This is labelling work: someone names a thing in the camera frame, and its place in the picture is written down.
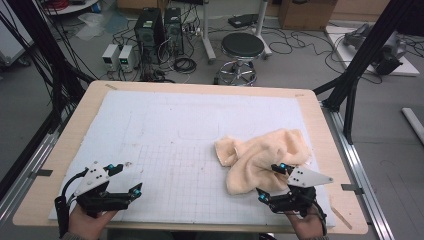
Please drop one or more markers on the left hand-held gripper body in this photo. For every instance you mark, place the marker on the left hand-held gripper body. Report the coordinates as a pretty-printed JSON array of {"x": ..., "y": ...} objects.
[{"x": 91, "y": 181}]

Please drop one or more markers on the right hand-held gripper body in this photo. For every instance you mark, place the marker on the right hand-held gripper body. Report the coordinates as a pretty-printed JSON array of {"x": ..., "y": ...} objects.
[{"x": 296, "y": 198}]

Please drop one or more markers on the beige towel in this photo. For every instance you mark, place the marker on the beige towel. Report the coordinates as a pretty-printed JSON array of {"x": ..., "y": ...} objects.
[{"x": 253, "y": 156}]

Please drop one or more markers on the person's right hand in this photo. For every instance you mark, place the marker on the person's right hand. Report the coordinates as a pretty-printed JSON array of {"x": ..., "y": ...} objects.
[{"x": 305, "y": 226}]

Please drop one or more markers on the person's left hand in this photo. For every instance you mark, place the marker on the person's left hand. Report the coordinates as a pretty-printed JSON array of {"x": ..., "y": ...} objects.
[{"x": 86, "y": 223}]

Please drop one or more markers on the thin wooden stick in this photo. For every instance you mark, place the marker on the thin wooden stick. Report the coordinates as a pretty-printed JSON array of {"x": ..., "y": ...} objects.
[{"x": 340, "y": 217}]

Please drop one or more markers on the white grid mat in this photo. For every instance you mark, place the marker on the white grid mat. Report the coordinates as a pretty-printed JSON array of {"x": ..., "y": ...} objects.
[{"x": 166, "y": 133}]

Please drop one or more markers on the white power supply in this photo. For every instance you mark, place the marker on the white power supply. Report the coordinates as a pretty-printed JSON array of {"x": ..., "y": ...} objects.
[
  {"x": 110, "y": 58},
  {"x": 127, "y": 59}
]

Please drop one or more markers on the white floor board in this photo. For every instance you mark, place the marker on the white floor board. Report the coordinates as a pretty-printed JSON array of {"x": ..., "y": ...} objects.
[{"x": 343, "y": 56}]

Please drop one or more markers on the black round stool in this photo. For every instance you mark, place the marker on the black round stool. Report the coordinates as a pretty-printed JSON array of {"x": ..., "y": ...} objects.
[{"x": 242, "y": 44}]

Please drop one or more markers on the large black computer tower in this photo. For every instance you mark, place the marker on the large black computer tower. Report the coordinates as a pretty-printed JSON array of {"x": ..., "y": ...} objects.
[{"x": 148, "y": 33}]

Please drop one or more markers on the white tube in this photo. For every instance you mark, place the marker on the white tube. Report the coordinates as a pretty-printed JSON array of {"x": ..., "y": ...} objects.
[{"x": 415, "y": 123}]

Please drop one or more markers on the white stand leg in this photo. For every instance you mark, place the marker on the white stand leg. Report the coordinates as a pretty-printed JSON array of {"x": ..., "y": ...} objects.
[
  {"x": 261, "y": 26},
  {"x": 208, "y": 36}
]

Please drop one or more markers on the grey machine on board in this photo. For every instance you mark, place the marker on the grey machine on board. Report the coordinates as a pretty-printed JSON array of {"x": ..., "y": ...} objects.
[{"x": 386, "y": 63}]

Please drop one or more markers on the clear plastic sheet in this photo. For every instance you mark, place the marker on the clear plastic sheet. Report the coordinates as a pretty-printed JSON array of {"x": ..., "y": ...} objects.
[{"x": 93, "y": 20}]

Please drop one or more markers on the slim black computer tower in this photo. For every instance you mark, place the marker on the slim black computer tower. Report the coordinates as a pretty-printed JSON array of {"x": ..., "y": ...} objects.
[{"x": 173, "y": 30}]

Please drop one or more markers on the flat black device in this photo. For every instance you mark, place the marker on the flat black device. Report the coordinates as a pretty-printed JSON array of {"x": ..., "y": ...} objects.
[{"x": 243, "y": 20}]

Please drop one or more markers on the cardboard box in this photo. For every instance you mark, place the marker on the cardboard box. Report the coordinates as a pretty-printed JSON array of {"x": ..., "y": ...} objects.
[{"x": 306, "y": 15}]

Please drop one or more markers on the white panel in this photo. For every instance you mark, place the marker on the white panel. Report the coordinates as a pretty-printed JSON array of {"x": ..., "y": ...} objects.
[{"x": 10, "y": 43}]

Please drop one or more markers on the round white table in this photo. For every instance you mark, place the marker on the round white table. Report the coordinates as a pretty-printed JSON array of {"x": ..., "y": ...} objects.
[{"x": 73, "y": 8}]

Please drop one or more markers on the black rail bracket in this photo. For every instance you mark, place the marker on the black rail bracket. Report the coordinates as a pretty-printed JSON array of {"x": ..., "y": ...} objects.
[
  {"x": 41, "y": 172},
  {"x": 351, "y": 188}
]

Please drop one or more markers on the aluminium rail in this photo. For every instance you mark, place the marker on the aluminium rail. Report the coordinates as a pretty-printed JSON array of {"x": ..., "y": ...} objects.
[
  {"x": 23, "y": 183},
  {"x": 370, "y": 206}
]

